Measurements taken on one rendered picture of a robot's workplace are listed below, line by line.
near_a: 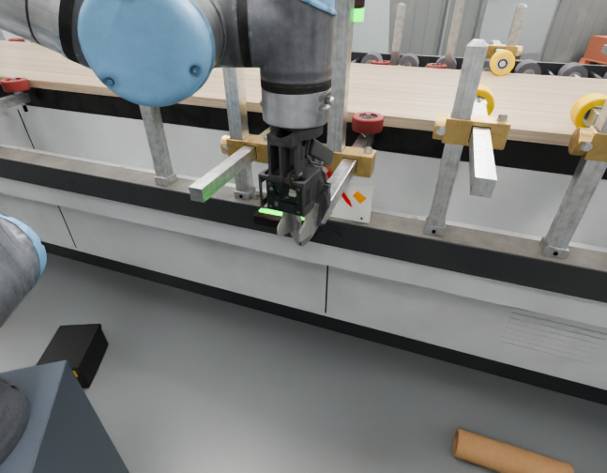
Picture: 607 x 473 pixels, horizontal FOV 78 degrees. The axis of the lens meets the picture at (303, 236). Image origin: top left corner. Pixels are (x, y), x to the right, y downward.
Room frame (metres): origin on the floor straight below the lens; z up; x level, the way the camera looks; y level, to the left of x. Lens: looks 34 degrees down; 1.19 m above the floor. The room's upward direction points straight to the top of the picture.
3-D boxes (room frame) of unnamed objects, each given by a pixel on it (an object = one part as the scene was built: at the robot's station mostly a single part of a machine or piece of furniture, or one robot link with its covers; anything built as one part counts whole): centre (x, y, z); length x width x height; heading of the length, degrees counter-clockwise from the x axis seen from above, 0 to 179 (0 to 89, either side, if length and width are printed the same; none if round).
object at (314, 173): (0.50, 0.01, 0.97); 0.09 x 0.08 x 0.12; 155
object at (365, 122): (0.96, -0.17, 0.85); 0.08 x 0.08 x 0.11
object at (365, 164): (0.83, -0.10, 0.84); 0.13 x 0.06 x 0.05; 70
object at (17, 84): (1.39, 1.01, 0.85); 0.08 x 0.08 x 0.11
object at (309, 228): (0.49, 0.00, 0.87); 0.06 x 0.03 x 0.09; 155
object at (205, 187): (0.86, 0.14, 0.84); 0.43 x 0.03 x 0.04; 160
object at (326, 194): (0.51, -0.02, 0.91); 0.05 x 0.02 x 0.09; 65
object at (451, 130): (0.74, -0.33, 0.94); 0.13 x 0.06 x 0.05; 70
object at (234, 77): (0.92, 0.16, 0.91); 0.03 x 0.03 x 0.48; 70
